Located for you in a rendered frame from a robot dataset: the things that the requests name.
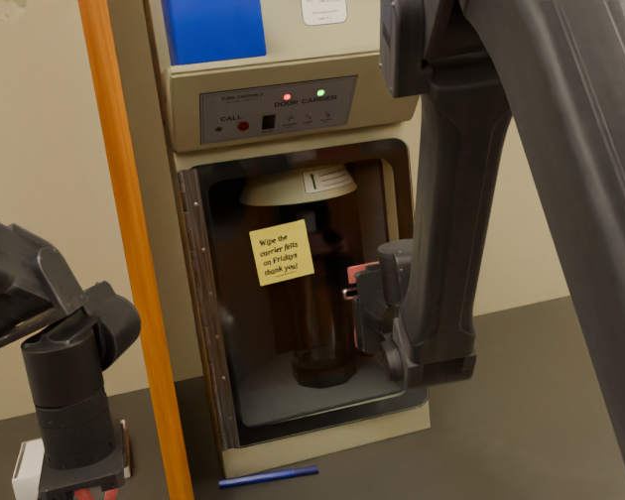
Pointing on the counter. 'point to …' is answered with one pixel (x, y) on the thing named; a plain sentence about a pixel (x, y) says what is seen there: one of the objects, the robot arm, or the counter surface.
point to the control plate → (246, 102)
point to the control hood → (390, 113)
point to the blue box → (212, 30)
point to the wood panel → (135, 242)
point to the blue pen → (268, 476)
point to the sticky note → (282, 252)
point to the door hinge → (201, 308)
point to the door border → (191, 202)
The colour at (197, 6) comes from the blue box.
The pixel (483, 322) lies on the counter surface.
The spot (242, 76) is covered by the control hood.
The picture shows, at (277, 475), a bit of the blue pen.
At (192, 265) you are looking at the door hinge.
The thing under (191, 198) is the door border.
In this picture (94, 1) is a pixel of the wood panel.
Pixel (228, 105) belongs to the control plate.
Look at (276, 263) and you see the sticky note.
